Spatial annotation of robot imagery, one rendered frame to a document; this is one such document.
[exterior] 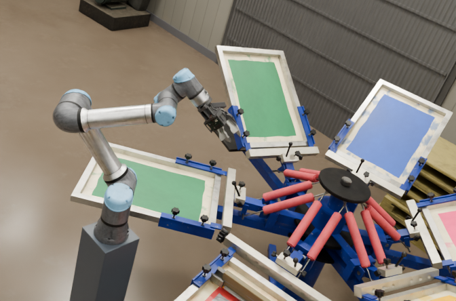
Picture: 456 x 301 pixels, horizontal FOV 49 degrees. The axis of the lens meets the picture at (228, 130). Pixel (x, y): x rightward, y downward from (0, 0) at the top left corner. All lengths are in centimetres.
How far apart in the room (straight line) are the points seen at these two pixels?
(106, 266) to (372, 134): 225
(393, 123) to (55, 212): 266
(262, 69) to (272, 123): 44
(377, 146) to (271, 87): 87
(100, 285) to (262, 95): 185
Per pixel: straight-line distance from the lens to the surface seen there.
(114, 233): 221
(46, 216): 414
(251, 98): 352
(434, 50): 575
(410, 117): 395
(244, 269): 262
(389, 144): 378
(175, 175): 313
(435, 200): 351
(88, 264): 236
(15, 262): 380
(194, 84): 197
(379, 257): 290
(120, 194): 214
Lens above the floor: 276
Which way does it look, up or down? 28 degrees down
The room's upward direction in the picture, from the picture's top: 18 degrees clockwise
